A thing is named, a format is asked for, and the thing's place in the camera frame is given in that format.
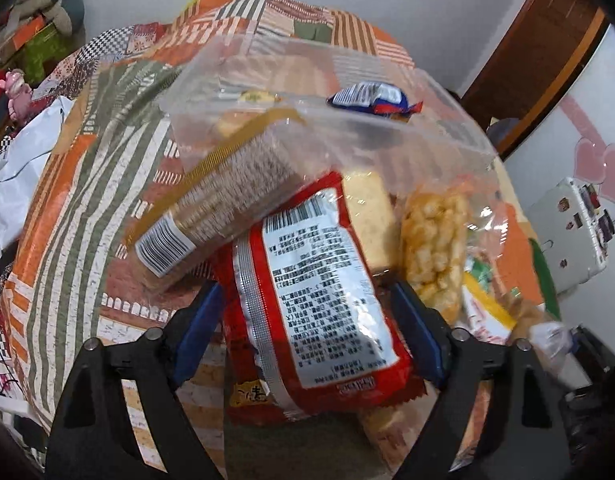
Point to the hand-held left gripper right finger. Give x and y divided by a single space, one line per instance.
417 330

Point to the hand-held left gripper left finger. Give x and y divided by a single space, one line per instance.
195 330

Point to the yellow snack packet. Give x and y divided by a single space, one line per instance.
482 305

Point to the red snack packet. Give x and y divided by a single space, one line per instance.
312 310

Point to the large clear plastic bag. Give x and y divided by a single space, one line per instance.
307 75

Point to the clear bag of orange snacks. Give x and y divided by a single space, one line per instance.
527 317

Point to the puffed corn snack packet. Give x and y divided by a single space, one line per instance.
435 240

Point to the yellow sponge cake packet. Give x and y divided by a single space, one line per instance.
372 210

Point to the brown cracker packet gold trim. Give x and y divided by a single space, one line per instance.
222 185

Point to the striped patchwork blanket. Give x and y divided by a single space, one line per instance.
112 160

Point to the blue snack packet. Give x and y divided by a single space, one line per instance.
372 97

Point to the white plastic bag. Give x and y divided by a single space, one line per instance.
22 160

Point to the pink toy figure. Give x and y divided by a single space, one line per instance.
17 95

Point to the checkered cloth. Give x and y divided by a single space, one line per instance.
117 40

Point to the wooden door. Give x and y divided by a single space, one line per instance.
542 55

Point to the green box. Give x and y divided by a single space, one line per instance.
42 47

